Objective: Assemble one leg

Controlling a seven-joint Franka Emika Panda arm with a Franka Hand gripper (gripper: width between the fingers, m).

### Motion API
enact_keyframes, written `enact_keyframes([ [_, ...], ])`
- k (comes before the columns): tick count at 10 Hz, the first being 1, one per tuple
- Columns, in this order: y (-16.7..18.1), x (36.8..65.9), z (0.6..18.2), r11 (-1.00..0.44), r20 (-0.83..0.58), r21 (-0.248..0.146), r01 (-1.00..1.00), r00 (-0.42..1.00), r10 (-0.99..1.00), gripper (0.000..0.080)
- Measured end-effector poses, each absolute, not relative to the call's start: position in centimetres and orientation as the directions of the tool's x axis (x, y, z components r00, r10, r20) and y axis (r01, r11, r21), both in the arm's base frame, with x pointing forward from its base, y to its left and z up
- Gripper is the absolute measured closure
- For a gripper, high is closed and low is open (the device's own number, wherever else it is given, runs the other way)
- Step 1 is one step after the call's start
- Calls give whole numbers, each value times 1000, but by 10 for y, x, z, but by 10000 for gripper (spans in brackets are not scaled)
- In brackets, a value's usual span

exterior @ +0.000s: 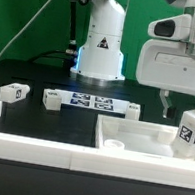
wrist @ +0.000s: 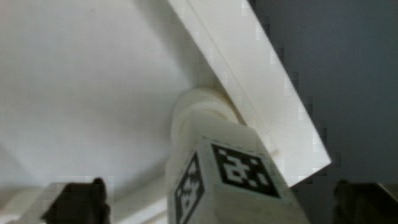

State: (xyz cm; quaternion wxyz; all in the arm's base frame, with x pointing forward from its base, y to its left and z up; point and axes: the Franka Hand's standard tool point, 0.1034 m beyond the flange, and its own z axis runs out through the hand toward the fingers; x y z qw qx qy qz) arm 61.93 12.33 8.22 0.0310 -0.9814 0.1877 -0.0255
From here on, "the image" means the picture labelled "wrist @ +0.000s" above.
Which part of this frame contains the white square table top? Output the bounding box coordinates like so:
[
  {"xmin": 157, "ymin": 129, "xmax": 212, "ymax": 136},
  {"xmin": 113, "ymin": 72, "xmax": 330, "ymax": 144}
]
[{"xmin": 0, "ymin": 0, "xmax": 330, "ymax": 224}]

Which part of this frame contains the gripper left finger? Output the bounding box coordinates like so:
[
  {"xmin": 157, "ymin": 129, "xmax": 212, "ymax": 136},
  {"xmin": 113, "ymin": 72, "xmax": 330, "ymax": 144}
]
[{"xmin": 40, "ymin": 178, "xmax": 109, "ymax": 224}]

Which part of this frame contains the white table leg with tag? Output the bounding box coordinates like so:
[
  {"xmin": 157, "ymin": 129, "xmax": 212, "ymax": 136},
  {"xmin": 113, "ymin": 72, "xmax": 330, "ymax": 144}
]
[{"xmin": 164, "ymin": 88, "xmax": 310, "ymax": 224}]

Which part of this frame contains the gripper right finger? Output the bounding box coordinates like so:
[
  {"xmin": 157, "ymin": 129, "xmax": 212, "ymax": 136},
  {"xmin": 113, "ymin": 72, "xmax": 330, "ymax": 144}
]
[{"xmin": 331, "ymin": 180, "xmax": 398, "ymax": 224}]

